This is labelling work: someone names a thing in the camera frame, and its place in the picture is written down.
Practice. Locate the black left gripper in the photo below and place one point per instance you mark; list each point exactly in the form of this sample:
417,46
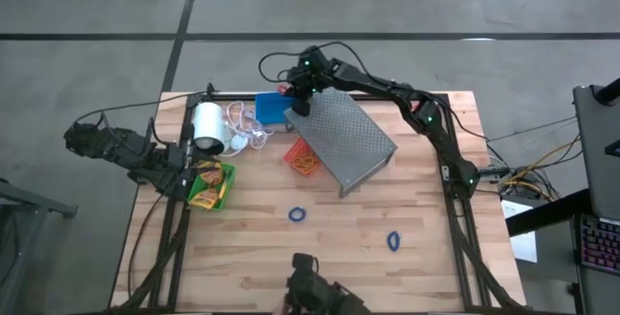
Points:
174,172

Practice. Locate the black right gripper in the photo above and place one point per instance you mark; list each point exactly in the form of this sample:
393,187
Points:
305,82

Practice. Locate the blue plastic basket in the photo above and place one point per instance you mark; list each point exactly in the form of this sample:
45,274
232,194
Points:
271,111

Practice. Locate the green plastic basket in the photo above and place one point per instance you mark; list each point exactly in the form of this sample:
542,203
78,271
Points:
228,186

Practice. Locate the orange plastic basket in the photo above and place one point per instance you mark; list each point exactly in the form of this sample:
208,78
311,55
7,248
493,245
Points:
287,159

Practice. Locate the yellow rubber band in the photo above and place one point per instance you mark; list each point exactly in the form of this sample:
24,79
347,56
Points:
310,166
302,164
313,160
307,161
298,160

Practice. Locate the grey perforated metal riser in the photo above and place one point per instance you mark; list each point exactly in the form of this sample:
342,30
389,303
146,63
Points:
344,140

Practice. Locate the blue coil wristband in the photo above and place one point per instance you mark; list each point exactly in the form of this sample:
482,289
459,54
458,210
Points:
289,214
388,241

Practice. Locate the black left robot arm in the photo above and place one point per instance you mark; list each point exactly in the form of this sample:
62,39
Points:
121,150

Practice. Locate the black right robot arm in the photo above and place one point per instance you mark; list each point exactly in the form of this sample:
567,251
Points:
378,85

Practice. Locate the white cylindrical desk lamp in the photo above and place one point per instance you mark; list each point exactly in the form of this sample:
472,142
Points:
208,121

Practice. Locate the black desk bar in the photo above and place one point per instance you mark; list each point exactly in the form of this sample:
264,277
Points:
547,212

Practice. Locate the grey metal cart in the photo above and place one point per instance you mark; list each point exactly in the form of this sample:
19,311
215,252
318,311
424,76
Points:
29,203

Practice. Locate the black handheld device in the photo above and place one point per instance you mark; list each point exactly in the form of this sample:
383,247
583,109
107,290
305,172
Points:
315,286

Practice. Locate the white paper sheet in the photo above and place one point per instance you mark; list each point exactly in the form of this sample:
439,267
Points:
525,247

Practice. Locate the black stand pole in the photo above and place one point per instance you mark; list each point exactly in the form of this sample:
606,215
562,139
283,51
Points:
609,91

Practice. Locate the backlit keyboard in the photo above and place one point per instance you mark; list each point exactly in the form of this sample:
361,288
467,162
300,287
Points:
600,244

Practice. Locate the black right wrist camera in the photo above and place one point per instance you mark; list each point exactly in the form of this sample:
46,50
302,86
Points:
300,109

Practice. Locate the black aluminium table frame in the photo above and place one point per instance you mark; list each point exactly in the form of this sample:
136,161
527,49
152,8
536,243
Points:
232,96

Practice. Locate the black frame clamp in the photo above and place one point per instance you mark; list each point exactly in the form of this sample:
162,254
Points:
210,88

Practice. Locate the grey metal bracket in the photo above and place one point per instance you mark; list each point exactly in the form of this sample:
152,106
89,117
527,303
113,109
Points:
445,173

